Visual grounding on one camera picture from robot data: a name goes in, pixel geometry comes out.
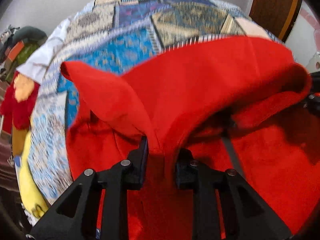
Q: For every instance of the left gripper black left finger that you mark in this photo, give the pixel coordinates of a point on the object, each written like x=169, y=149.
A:
x=95, y=201

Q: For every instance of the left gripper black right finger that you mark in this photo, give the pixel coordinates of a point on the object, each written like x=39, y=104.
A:
x=225, y=206

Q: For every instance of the red zip jacket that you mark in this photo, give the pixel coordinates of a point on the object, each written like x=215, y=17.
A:
x=185, y=98

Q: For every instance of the yellow plush blanket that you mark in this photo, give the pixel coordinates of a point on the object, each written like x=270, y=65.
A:
x=31, y=197

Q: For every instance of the mustard yellow cloth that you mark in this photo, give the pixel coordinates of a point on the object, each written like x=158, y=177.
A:
x=18, y=139

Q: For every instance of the red plush toy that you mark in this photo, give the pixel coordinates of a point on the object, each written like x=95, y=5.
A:
x=19, y=101

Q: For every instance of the white shirt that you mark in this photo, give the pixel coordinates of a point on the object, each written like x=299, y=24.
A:
x=36, y=65

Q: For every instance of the green bag with clutter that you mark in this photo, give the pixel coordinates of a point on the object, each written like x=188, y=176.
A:
x=17, y=44

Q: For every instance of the blue patterned patchwork bedspread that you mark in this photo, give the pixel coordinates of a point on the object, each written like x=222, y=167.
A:
x=114, y=36

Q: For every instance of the brown wooden door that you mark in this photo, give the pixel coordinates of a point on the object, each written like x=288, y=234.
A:
x=276, y=16

